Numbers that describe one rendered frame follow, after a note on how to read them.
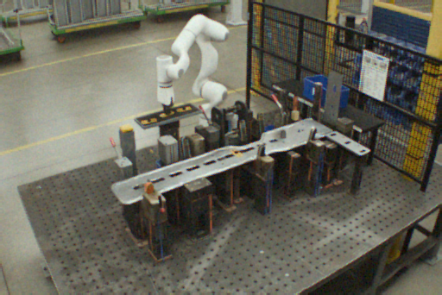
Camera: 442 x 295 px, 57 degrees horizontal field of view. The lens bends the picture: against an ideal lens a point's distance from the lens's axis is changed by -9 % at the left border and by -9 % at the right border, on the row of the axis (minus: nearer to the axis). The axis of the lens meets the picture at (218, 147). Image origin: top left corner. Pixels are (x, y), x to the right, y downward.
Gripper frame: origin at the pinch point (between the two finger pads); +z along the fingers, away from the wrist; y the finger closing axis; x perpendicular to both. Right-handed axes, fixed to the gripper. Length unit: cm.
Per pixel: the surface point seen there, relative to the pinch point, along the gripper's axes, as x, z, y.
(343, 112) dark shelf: 102, 16, 54
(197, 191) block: -24, 16, 52
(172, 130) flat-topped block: -0.5, 10.9, 4.6
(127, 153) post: -28.1, 16.6, -1.1
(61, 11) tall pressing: 217, 61, -624
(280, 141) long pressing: 45, 19, 47
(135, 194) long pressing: -46, 18, 32
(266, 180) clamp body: 17, 26, 60
